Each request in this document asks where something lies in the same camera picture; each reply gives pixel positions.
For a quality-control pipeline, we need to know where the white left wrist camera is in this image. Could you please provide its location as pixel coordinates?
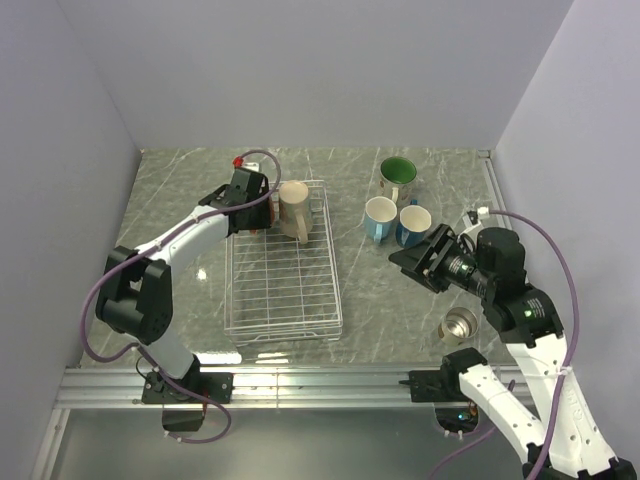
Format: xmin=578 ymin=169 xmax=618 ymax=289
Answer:
xmin=232 ymin=156 xmax=262 ymax=173

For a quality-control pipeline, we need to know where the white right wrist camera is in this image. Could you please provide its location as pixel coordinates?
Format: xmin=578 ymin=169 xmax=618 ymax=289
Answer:
xmin=463 ymin=207 xmax=490 ymax=236

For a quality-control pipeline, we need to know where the light blue mug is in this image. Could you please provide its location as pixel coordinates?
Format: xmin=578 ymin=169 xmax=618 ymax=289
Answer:
xmin=364 ymin=196 xmax=398 ymax=244

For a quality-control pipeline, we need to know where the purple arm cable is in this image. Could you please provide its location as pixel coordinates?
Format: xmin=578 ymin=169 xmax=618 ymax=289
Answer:
xmin=427 ymin=209 xmax=581 ymax=480
xmin=79 ymin=148 xmax=284 ymax=362

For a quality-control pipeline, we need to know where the dark blue mug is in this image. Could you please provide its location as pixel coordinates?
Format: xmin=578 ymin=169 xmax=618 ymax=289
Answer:
xmin=395 ymin=200 xmax=432 ymax=248

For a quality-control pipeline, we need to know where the white wire dish rack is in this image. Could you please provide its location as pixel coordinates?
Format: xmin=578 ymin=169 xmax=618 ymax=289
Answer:
xmin=224 ymin=180 xmax=343 ymax=346

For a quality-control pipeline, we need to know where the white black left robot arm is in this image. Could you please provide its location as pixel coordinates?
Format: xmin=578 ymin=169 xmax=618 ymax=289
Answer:
xmin=95 ymin=164 xmax=273 ymax=402

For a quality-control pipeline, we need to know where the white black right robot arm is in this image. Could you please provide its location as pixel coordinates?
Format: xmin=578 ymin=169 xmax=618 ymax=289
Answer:
xmin=389 ymin=224 xmax=637 ymax=479

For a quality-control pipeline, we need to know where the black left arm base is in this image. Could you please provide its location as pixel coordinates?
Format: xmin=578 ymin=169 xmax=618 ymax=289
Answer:
xmin=141 ymin=371 xmax=234 ymax=443

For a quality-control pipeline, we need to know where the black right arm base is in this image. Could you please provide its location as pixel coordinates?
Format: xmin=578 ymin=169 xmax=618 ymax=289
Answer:
xmin=398 ymin=370 xmax=479 ymax=437

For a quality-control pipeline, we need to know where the stainless steel cup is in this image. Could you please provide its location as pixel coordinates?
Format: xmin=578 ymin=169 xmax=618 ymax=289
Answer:
xmin=437 ymin=307 xmax=479 ymax=347

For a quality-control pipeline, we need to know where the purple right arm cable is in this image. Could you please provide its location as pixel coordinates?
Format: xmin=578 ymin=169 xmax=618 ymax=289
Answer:
xmin=427 ymin=209 xmax=581 ymax=480

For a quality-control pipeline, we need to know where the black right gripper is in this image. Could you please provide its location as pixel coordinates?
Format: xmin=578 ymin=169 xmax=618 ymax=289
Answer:
xmin=387 ymin=221 xmax=493 ymax=295

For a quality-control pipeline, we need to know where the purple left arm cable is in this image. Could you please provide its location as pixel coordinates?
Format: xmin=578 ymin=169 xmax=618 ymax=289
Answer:
xmin=79 ymin=148 xmax=284 ymax=362

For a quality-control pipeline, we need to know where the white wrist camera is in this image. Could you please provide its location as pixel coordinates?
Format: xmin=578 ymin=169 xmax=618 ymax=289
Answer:
xmin=463 ymin=207 xmax=490 ymax=236
xmin=232 ymin=156 xmax=262 ymax=173

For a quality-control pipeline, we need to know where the aluminium mounting rail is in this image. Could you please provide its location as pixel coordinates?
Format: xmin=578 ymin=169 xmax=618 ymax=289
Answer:
xmin=29 ymin=364 xmax=536 ymax=480

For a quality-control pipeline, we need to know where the cream mug green inside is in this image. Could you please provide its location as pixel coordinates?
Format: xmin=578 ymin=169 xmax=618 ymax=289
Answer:
xmin=378 ymin=156 xmax=417 ymax=207

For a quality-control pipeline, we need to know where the beige tall printed mug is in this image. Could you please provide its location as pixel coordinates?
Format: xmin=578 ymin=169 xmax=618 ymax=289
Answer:
xmin=278 ymin=181 xmax=313 ymax=244

